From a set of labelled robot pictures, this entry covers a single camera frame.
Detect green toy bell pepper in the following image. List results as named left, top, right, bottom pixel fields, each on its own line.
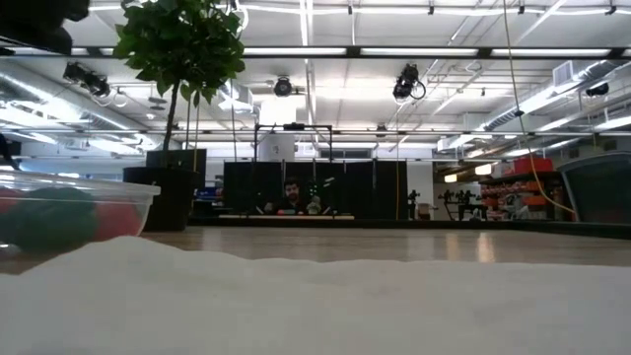
left=0, top=186, right=100, bottom=252

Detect white folded cloth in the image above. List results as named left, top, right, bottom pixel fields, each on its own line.
left=0, top=235, right=631, bottom=355

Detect black overhead camera with cable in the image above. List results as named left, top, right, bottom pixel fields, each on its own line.
left=391, top=62, right=428, bottom=103

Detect black plant pot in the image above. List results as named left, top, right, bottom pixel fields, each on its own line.
left=122, top=166, right=202, bottom=233

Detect red toy strawberry with leaves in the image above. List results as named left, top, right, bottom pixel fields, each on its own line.
left=93, top=202, right=142, bottom=243

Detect black rectangular box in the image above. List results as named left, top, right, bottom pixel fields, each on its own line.
left=145, top=148, right=208, bottom=189

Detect black overhead crossbar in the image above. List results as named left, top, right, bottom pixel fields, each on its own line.
left=71, top=44, right=631, bottom=61

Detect person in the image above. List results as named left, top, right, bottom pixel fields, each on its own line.
left=263, top=177, right=321, bottom=217

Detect green leafy artificial plant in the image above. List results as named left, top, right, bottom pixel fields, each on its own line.
left=111, top=0, right=246, bottom=169

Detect shelf with orange bins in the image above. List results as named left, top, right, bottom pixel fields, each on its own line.
left=480, top=156, right=566, bottom=222

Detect black ceiling-mounted camera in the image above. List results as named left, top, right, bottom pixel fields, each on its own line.
left=62, top=61, right=112, bottom=99

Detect large dark bin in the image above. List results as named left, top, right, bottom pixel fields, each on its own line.
left=558, top=151, right=631, bottom=224

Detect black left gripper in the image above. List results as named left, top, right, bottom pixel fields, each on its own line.
left=0, top=0, right=91, bottom=56

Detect black partition panels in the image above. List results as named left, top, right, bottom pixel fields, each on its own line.
left=223, top=160, right=409, bottom=221

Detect black robot arms on stand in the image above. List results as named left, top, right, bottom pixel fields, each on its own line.
left=437, top=188, right=490, bottom=222

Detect thin yellow hanging cable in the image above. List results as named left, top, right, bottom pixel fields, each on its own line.
left=501, top=0, right=578, bottom=217

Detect round black ceiling fixture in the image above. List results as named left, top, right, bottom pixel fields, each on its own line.
left=273, top=76, right=295, bottom=99

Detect clear plastic tupperware container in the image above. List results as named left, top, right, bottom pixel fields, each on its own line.
left=0, top=170, right=163, bottom=257

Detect black aluminium table frame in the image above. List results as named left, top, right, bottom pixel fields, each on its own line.
left=186, top=216, right=631, bottom=242

